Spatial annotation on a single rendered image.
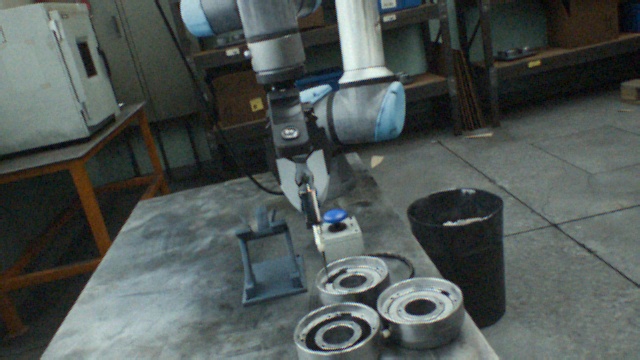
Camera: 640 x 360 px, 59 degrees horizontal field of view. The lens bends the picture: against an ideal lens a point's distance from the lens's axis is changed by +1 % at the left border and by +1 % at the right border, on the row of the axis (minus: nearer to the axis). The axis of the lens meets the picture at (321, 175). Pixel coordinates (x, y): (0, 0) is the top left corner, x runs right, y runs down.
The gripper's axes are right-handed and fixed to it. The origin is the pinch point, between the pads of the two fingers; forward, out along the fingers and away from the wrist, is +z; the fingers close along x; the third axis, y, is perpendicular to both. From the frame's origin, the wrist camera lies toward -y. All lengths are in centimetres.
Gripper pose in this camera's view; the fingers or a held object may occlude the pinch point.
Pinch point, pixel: (309, 203)
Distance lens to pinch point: 83.4
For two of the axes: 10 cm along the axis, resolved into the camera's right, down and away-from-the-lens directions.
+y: -0.9, -2.9, 9.5
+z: 2.0, 9.3, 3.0
